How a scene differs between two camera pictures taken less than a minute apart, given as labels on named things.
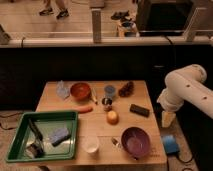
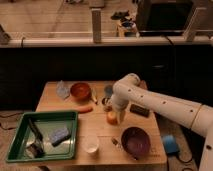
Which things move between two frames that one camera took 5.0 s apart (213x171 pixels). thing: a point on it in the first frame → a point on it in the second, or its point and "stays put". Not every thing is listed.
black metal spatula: x=36 y=150 stays put
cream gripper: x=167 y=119 → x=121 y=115
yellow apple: x=112 y=117 stays put
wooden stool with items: x=128 y=28 stays put
